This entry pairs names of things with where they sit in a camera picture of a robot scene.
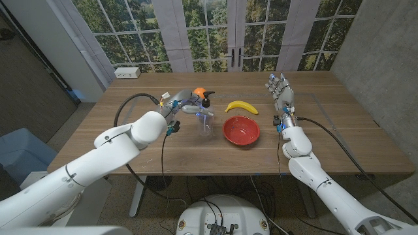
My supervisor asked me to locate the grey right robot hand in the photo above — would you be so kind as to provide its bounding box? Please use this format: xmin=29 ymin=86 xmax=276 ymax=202
xmin=265 ymin=72 xmax=298 ymax=130

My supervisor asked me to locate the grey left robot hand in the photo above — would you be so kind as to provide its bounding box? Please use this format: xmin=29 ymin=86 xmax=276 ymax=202
xmin=158 ymin=88 xmax=215 ymax=123

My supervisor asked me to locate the clear dispenser bottle black pump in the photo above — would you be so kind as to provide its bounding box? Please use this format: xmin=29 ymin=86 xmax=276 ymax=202
xmin=195 ymin=90 xmax=216 ymax=137

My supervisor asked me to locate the white robot shoulder cover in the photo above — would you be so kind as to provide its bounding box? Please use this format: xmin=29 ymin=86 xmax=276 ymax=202
xmin=0 ymin=225 xmax=133 ymax=235

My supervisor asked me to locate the yellow banana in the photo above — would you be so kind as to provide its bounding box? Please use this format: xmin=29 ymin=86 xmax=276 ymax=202
xmin=224 ymin=100 xmax=259 ymax=116

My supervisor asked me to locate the red bowl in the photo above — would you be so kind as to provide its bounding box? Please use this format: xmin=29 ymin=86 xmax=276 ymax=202
xmin=222 ymin=115 xmax=261 ymax=146

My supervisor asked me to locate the white power strip box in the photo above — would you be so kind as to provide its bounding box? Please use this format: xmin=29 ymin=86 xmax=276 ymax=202
xmin=114 ymin=67 xmax=142 ymax=80

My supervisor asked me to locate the printed window garden backdrop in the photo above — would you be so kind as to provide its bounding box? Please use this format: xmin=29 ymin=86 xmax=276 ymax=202
xmin=52 ymin=0 xmax=363 ymax=73

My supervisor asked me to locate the round black floor fan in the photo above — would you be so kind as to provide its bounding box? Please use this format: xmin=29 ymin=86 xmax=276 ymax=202
xmin=146 ymin=175 xmax=173 ymax=192

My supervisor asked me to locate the grey table leg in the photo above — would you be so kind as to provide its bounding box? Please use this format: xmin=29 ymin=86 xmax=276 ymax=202
xmin=295 ymin=175 xmax=317 ymax=219

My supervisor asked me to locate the white table leg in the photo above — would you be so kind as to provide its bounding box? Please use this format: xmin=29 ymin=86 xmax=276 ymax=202
xmin=129 ymin=175 xmax=148 ymax=218

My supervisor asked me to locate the white robot torso base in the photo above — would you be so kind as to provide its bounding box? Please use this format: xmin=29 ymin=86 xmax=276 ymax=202
xmin=176 ymin=194 xmax=270 ymax=235

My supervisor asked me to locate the blue plastic bin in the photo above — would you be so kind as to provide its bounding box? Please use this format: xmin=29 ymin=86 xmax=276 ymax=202
xmin=0 ymin=127 xmax=58 ymax=187

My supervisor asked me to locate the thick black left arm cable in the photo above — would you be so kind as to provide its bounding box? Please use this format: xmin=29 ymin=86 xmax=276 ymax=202
xmin=113 ymin=93 xmax=187 ymax=210

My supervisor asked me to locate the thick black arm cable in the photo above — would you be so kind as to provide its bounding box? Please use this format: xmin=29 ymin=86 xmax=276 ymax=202
xmin=113 ymin=93 xmax=187 ymax=210
xmin=295 ymin=116 xmax=418 ymax=225

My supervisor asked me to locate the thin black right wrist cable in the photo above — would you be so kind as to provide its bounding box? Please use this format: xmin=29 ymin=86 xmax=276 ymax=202
xmin=276 ymin=130 xmax=284 ymax=176

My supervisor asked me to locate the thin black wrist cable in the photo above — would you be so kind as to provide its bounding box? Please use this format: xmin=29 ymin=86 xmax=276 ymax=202
xmin=160 ymin=133 xmax=171 ymax=210
xmin=276 ymin=130 xmax=284 ymax=176

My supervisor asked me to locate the thin black left wrist cable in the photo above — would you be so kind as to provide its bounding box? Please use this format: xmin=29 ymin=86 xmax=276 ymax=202
xmin=160 ymin=133 xmax=171 ymax=210

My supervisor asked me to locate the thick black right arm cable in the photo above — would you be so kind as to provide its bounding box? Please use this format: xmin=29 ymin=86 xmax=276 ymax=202
xmin=295 ymin=116 xmax=418 ymax=225

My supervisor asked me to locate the white floor cable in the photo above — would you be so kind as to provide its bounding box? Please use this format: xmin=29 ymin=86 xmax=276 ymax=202
xmin=249 ymin=176 xmax=290 ymax=235

